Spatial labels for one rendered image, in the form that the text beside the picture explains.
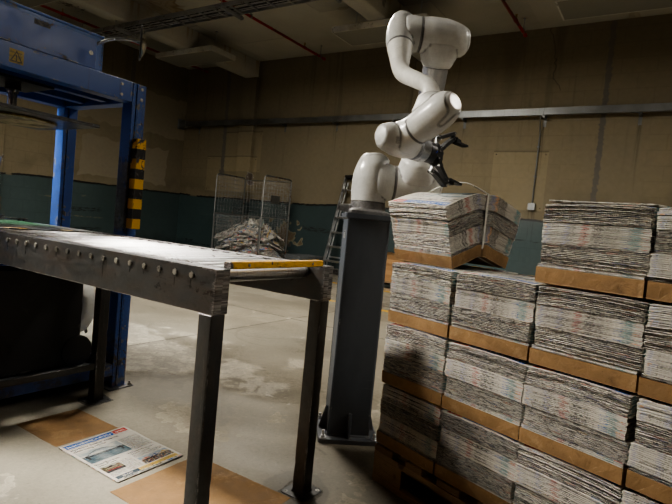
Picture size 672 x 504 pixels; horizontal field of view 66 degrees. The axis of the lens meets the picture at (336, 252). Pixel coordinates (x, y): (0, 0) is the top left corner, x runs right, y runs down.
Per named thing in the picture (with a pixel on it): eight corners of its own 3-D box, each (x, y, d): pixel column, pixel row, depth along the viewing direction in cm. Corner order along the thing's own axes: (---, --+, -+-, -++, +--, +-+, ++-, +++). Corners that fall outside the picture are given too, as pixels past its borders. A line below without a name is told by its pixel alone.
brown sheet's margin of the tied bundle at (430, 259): (423, 247, 208) (422, 236, 206) (482, 255, 184) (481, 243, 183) (394, 259, 199) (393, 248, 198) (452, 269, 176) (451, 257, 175)
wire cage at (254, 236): (285, 269, 987) (293, 179, 978) (256, 270, 918) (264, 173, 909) (238, 262, 1052) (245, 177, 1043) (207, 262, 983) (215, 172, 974)
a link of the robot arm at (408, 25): (388, 30, 192) (424, 34, 192) (389, -1, 201) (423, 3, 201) (383, 59, 203) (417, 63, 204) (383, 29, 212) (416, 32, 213)
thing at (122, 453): (183, 456, 200) (183, 453, 200) (117, 483, 176) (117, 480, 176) (124, 428, 220) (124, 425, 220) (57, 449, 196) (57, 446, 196)
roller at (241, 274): (307, 280, 179) (313, 267, 178) (206, 286, 140) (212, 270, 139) (297, 273, 182) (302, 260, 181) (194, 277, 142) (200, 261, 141)
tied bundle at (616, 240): (596, 284, 170) (605, 213, 169) (700, 299, 147) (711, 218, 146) (533, 283, 147) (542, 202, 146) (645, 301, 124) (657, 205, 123)
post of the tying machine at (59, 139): (62, 360, 304) (80, 93, 296) (47, 362, 297) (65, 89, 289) (54, 357, 309) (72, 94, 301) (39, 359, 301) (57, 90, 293)
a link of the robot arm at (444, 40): (388, 192, 243) (435, 197, 244) (391, 206, 229) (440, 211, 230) (417, 13, 206) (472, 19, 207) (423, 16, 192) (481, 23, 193)
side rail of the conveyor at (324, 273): (331, 300, 179) (334, 266, 179) (322, 301, 175) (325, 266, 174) (100, 256, 251) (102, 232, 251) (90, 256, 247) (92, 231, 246)
